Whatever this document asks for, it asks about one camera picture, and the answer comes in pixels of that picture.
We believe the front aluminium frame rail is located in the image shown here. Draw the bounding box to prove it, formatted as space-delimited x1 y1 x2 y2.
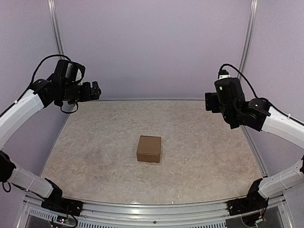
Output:
16 190 293 228

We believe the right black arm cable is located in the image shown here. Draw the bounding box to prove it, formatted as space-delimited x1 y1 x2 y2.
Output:
219 63 292 118

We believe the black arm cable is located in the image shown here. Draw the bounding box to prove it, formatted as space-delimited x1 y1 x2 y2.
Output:
18 54 72 100
219 63 292 118

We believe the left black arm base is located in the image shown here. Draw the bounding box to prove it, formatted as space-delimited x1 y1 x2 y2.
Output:
41 178 83 217

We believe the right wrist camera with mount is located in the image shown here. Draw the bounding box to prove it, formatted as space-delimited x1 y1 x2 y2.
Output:
218 69 230 80

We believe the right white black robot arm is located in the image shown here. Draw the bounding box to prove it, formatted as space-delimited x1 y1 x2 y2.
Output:
205 76 304 211

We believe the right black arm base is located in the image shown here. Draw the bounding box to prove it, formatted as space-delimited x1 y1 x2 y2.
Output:
227 178 269 216

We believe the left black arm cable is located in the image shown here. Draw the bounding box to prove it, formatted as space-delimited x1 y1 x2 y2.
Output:
18 54 72 100

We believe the right aluminium corner post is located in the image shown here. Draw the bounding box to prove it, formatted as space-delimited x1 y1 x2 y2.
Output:
239 0 258 73

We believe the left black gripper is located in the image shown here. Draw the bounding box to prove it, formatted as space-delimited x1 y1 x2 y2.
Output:
61 81 102 105

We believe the left aluminium corner post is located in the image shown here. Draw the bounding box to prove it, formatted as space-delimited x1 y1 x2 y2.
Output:
47 0 64 55

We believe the brown cardboard box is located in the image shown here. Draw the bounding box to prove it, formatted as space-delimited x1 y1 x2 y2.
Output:
136 135 162 163

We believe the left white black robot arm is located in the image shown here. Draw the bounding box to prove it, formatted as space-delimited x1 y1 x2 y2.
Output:
0 58 102 211

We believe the aluminium corner post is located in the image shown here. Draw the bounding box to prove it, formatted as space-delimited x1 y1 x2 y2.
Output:
239 0 258 73
47 0 64 55

